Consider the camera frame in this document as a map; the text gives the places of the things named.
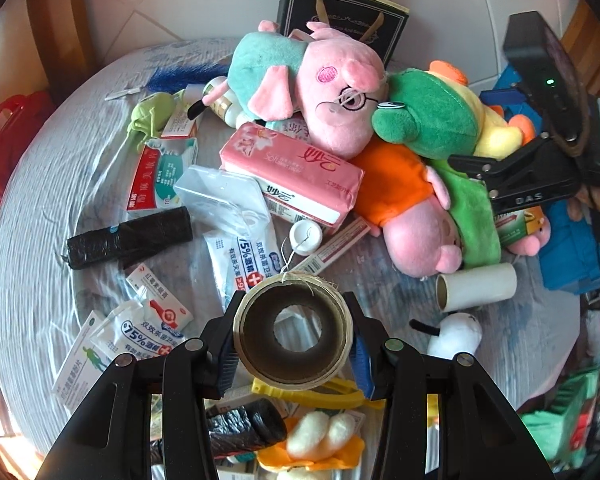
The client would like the green yellow duck plush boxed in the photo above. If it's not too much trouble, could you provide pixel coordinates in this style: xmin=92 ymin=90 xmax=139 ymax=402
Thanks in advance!
xmin=372 ymin=60 xmax=535 ymax=160

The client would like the brown paper tape roll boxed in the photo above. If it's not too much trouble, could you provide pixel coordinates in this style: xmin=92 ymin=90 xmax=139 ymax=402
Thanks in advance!
xmin=233 ymin=272 xmax=353 ymax=391

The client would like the pink pig plush orange shirt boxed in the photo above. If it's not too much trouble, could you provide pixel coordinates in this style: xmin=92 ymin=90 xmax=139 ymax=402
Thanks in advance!
xmin=351 ymin=136 xmax=463 ymax=278

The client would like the pink soft tissue pack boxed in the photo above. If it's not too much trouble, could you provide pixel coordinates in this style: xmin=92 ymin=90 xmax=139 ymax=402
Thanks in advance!
xmin=220 ymin=122 xmax=364 ymax=232

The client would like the white green medicine box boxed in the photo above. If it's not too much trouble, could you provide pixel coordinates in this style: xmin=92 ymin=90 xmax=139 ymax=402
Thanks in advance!
xmin=52 ymin=311 xmax=111 ymax=413

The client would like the green orange medicine box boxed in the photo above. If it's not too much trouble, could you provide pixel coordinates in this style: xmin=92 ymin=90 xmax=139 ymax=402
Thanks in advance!
xmin=494 ymin=206 xmax=545 ymax=247

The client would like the blue plastic crate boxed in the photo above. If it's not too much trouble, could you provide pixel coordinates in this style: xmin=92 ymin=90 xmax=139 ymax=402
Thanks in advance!
xmin=480 ymin=65 xmax=600 ymax=295

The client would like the white plush toy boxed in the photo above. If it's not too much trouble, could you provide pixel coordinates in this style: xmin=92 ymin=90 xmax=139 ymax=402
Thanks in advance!
xmin=410 ymin=312 xmax=483 ymax=360

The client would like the pink pig plush red dress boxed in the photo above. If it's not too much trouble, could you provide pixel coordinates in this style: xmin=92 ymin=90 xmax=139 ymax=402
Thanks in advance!
xmin=506 ymin=206 xmax=550 ymax=257

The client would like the alcohol wipes pack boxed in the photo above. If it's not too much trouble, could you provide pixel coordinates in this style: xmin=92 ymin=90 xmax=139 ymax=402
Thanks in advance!
xmin=93 ymin=293 xmax=184 ymax=360
xmin=204 ymin=221 xmax=283 ymax=309

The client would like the green plush hat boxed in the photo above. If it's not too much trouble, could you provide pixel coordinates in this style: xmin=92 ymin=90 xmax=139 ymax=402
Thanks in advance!
xmin=430 ymin=160 xmax=502 ymax=269

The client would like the red ointment box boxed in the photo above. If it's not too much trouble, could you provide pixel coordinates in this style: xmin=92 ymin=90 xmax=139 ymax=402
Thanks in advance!
xmin=126 ymin=262 xmax=194 ymax=332

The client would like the white cardboard tube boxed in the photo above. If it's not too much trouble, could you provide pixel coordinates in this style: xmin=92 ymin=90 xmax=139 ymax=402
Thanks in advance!
xmin=436 ymin=263 xmax=517 ymax=313

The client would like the yellow plastic clip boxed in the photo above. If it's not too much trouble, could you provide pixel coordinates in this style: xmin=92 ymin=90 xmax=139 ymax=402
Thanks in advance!
xmin=251 ymin=377 xmax=368 ymax=410

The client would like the black garbage bag roll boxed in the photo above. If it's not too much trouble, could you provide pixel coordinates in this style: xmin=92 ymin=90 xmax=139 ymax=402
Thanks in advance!
xmin=64 ymin=207 xmax=194 ymax=270

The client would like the black gift bag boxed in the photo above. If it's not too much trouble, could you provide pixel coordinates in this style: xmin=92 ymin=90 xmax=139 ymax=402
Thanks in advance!
xmin=277 ymin=0 xmax=410 ymax=65

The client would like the long red white box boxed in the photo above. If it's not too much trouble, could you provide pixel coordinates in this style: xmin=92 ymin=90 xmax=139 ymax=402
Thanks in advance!
xmin=292 ymin=218 xmax=370 ymax=275

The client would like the pink pig plush teal shirt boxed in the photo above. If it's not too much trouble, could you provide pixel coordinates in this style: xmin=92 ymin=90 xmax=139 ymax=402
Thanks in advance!
xmin=201 ymin=20 xmax=387 ymax=159

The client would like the clear plastic zip bag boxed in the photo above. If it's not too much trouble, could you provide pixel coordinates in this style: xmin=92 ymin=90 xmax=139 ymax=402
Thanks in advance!
xmin=174 ymin=165 xmax=271 ymax=238

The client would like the red white medicine box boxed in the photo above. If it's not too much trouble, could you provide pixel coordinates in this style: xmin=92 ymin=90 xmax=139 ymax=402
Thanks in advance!
xmin=126 ymin=138 xmax=198 ymax=214

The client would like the green cloth pouch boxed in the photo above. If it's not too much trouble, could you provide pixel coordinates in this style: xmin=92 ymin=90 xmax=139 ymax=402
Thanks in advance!
xmin=126 ymin=91 xmax=182 ymax=154

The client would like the red handbag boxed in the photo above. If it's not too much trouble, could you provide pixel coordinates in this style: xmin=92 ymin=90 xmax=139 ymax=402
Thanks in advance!
xmin=0 ymin=91 xmax=55 ymax=203

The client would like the white bottle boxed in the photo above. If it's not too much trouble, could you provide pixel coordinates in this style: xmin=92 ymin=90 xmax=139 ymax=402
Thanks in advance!
xmin=202 ymin=76 xmax=251 ymax=129

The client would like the blue feather duster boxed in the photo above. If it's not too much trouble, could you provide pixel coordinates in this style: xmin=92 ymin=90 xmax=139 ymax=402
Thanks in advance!
xmin=105 ymin=64 xmax=228 ymax=101

